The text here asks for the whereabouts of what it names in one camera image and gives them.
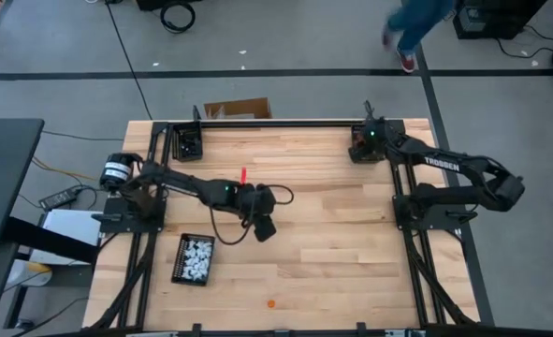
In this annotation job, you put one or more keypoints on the black desk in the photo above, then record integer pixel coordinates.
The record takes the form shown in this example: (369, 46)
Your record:
(4, 182)

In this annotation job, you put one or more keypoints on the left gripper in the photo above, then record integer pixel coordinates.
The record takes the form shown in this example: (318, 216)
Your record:
(255, 201)

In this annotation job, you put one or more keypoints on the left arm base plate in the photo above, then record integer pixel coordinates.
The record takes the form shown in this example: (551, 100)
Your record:
(117, 225)

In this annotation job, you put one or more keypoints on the black equipment cart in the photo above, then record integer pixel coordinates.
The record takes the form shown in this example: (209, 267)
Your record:
(491, 23)

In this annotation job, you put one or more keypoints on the white box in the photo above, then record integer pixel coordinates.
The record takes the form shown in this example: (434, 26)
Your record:
(70, 224)

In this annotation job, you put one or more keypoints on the black caster wheel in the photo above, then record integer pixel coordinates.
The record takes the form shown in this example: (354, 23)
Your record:
(24, 324)

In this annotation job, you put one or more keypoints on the light grey metal strip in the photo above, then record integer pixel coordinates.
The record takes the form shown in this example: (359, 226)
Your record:
(152, 334)
(404, 334)

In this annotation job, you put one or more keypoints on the black desk crossbar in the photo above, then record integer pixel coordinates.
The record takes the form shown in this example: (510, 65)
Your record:
(51, 241)

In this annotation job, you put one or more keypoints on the small red decoration piece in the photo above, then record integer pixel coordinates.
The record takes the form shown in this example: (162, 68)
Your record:
(243, 176)

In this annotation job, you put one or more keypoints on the white bag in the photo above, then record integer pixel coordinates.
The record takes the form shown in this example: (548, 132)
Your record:
(18, 276)

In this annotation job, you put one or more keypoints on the black plastic mesh basket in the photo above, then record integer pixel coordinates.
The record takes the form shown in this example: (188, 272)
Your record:
(353, 156)
(178, 262)
(182, 154)

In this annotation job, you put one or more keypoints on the black power adapter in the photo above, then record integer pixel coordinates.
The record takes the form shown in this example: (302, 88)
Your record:
(58, 199)

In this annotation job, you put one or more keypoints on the person's foot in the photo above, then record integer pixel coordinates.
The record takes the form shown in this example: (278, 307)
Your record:
(407, 62)

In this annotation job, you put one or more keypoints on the person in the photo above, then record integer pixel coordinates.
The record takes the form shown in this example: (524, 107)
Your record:
(421, 19)

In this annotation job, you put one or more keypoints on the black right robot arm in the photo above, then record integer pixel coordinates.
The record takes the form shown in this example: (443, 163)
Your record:
(444, 164)

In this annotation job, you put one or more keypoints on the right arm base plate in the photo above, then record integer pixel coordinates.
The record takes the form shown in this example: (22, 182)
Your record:
(402, 220)

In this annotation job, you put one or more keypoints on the brown cardboard box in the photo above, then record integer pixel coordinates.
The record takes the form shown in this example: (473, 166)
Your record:
(238, 107)

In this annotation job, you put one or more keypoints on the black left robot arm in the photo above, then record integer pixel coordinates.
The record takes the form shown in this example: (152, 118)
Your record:
(182, 182)

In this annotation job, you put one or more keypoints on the yellow object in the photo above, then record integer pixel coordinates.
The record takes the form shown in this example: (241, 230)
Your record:
(39, 269)

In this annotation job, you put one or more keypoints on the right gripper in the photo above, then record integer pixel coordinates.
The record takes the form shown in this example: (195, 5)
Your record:
(379, 138)

